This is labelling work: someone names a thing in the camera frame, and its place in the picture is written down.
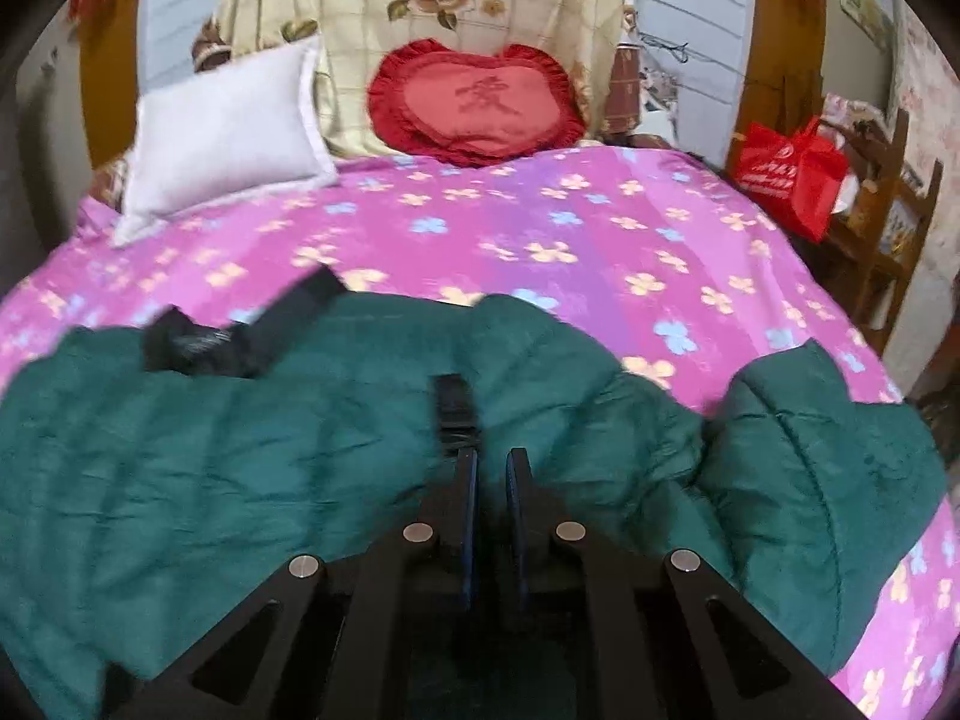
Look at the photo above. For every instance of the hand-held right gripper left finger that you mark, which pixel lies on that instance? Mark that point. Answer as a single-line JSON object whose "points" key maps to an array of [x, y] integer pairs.
{"points": [[469, 525]]}

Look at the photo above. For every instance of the white pillow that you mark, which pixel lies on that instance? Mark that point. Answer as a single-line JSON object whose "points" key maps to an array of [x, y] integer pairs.
{"points": [[217, 135]]}

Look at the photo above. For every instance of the red shopping bag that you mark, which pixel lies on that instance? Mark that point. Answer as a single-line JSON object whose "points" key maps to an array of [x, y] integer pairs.
{"points": [[787, 172]]}

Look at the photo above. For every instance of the pink floral bedsheet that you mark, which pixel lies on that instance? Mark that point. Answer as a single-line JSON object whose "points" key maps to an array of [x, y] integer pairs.
{"points": [[562, 240]]}

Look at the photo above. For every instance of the red heart-shaped cushion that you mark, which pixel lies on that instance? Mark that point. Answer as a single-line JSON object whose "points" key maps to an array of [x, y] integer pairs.
{"points": [[480, 105]]}

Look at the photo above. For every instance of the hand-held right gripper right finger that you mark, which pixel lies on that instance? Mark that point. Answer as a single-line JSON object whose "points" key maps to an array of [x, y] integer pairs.
{"points": [[516, 525]]}

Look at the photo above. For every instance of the dark green puffer jacket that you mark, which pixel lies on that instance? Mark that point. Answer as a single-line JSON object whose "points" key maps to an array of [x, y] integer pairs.
{"points": [[225, 465]]}

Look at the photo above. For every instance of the wooden shelf rack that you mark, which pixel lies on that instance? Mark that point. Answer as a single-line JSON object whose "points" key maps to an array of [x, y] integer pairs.
{"points": [[874, 240]]}

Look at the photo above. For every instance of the brown patterned bedding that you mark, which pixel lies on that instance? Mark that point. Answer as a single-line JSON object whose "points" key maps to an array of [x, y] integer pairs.
{"points": [[634, 97]]}

